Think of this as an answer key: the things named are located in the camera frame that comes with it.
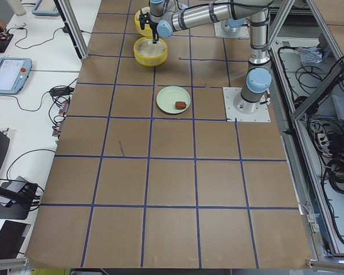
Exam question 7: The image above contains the aluminium frame post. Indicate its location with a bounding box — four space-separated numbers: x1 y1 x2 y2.
53 0 89 60

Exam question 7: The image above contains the crumpled white paper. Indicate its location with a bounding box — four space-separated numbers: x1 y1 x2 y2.
295 46 322 64

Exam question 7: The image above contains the yellow steamer layer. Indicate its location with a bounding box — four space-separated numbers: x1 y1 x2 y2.
134 7 158 38
133 37 168 67

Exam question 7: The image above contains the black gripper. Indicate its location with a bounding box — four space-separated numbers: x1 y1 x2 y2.
139 11 159 44

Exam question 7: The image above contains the black power adapter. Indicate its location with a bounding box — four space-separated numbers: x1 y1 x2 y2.
50 87 74 97

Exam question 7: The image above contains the light green plate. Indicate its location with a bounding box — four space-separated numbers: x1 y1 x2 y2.
156 86 191 114

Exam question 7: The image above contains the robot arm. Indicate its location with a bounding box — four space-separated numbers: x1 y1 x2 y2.
138 0 272 114

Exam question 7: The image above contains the brown bun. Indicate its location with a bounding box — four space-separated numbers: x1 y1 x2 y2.
175 101 187 110

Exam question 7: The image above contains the lower white steamer cloth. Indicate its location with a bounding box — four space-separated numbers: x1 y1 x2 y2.
136 40 166 58

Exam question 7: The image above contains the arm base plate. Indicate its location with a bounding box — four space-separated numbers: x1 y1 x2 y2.
222 87 271 123

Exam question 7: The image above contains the black cable coil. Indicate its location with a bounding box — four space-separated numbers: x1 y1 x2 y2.
320 156 344 195

